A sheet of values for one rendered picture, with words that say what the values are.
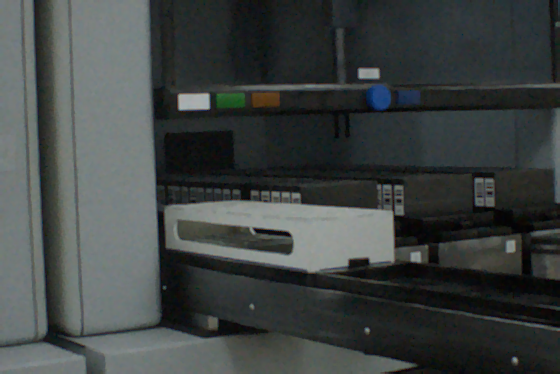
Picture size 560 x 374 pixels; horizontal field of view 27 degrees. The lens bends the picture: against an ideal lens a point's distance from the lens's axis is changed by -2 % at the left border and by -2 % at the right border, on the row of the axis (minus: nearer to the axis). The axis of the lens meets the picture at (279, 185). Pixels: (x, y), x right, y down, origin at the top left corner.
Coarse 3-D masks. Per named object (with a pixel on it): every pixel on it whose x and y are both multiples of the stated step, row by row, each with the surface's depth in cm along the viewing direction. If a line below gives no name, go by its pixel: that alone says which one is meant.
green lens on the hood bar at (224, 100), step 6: (216, 96) 127; (222, 96) 127; (228, 96) 128; (234, 96) 128; (240, 96) 128; (216, 102) 127; (222, 102) 127; (228, 102) 128; (234, 102) 128; (240, 102) 128
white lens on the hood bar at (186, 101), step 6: (180, 96) 124; (186, 96) 125; (192, 96) 125; (198, 96) 126; (204, 96) 126; (180, 102) 124; (186, 102) 125; (192, 102) 125; (198, 102) 126; (204, 102) 126; (180, 108) 124; (186, 108) 125; (192, 108) 125; (198, 108) 126; (204, 108) 126
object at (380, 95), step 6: (372, 90) 137; (378, 90) 137; (384, 90) 138; (366, 96) 138; (372, 96) 137; (378, 96) 137; (384, 96) 138; (390, 96) 138; (372, 102) 137; (378, 102) 137; (384, 102) 138; (372, 108) 138; (378, 108) 138; (384, 108) 138
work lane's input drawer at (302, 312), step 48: (192, 288) 123; (240, 288) 115; (288, 288) 108; (336, 288) 103; (384, 288) 97; (432, 288) 103; (480, 288) 102; (528, 288) 98; (336, 336) 102; (384, 336) 96; (432, 336) 91; (480, 336) 86; (528, 336) 82
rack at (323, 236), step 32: (192, 224) 134; (224, 224) 136; (256, 224) 115; (288, 224) 110; (320, 224) 108; (352, 224) 110; (384, 224) 112; (224, 256) 121; (256, 256) 115; (288, 256) 111; (320, 256) 108; (352, 256) 110; (384, 256) 112
